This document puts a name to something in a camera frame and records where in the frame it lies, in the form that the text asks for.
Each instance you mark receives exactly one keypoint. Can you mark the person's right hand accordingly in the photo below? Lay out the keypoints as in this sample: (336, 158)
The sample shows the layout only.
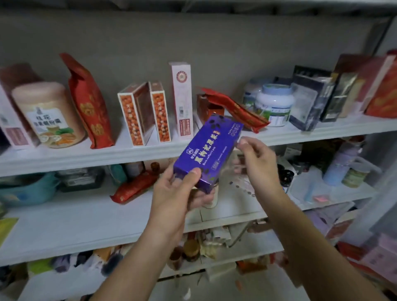
(263, 167)

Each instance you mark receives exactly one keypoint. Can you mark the person's left hand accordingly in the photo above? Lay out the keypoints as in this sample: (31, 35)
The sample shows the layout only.
(170, 208)

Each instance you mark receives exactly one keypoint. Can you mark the purple blue long box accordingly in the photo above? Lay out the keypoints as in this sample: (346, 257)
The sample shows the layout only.
(208, 149)

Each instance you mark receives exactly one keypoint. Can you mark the dark red foil pouches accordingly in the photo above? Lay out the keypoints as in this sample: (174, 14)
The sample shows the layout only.
(242, 111)

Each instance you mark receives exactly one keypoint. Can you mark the white tub green label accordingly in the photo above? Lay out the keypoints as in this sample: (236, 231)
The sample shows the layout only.
(276, 105)

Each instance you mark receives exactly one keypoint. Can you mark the orange red long box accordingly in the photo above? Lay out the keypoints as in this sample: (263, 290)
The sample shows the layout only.
(208, 110)

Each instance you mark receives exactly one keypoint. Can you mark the white metal shelving unit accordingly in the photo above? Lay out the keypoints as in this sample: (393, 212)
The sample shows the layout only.
(80, 220)

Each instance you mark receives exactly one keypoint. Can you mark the red box white edge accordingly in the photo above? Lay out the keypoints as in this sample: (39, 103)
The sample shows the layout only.
(131, 118)
(160, 115)

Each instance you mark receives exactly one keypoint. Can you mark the pink blossom box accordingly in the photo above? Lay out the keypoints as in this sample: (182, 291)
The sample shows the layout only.
(182, 99)

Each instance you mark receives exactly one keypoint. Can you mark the beige cylinder canister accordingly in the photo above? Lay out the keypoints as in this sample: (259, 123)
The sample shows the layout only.
(46, 118)

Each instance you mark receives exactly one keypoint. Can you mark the person's left forearm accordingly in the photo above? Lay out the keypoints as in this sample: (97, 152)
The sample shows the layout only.
(136, 270)

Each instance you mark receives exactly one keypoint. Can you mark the person's right forearm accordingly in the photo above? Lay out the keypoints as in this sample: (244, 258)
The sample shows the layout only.
(316, 254)

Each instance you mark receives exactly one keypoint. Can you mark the white box brown print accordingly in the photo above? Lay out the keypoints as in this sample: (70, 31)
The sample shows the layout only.
(158, 165)

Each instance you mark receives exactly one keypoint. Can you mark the red-brown box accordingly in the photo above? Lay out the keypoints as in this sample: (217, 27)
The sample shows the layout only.
(12, 118)

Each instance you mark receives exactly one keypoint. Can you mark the small dark bottle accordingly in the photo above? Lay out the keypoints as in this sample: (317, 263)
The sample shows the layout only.
(286, 178)

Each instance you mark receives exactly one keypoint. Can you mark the white colourful sticker sheet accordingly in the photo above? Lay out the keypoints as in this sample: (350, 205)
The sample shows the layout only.
(243, 185)

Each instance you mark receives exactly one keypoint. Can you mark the red pouch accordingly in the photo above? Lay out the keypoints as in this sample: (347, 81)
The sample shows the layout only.
(133, 187)

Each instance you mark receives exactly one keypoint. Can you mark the teal pouch bag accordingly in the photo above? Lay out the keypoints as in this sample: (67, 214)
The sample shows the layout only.
(116, 173)

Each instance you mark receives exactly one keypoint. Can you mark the lavender bottle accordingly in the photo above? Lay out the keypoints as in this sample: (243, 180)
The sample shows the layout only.
(341, 164)

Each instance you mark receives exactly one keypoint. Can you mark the small green jar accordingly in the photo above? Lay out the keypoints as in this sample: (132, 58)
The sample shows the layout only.
(355, 177)

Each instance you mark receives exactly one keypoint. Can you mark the small black grey boxes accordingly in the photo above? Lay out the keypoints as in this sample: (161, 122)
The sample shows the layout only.
(80, 178)

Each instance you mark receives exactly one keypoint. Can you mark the red patterned bag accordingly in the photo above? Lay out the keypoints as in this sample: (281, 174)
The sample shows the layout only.
(375, 84)

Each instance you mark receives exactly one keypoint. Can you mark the teal plastic basket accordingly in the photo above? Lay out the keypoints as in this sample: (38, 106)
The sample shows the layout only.
(28, 192)

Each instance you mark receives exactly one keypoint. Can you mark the pink carton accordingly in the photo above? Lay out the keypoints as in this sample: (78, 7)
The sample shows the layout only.
(381, 257)

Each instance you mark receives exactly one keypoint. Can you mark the yellow tag packet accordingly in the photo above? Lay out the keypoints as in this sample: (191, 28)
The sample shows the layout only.
(7, 229)

